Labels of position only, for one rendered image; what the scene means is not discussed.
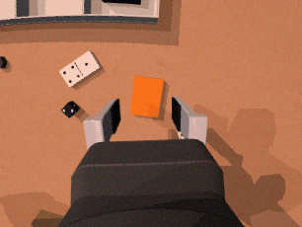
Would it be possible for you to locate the black die with white pips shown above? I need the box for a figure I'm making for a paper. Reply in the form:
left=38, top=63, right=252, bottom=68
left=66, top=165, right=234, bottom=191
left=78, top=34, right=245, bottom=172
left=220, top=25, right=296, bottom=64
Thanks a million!
left=61, top=101, right=80, bottom=118

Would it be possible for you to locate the black 9v battery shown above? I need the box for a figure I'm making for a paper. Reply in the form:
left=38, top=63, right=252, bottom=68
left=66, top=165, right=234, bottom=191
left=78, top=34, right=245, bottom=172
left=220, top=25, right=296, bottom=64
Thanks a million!
left=102, top=0, right=141, bottom=5

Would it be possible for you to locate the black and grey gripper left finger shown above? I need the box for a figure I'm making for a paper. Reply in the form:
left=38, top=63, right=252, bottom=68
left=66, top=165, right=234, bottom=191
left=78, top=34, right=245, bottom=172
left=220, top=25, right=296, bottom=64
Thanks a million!
left=83, top=99, right=121, bottom=149

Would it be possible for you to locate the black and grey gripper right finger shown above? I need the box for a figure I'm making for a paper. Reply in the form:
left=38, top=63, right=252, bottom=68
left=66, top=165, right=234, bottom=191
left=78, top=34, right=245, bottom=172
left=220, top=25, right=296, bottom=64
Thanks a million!
left=172, top=97, right=208, bottom=145

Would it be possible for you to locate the dark grey hex nut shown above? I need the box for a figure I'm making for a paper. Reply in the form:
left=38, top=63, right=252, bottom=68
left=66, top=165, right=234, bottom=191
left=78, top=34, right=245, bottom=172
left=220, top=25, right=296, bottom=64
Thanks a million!
left=0, top=56, right=7, bottom=68

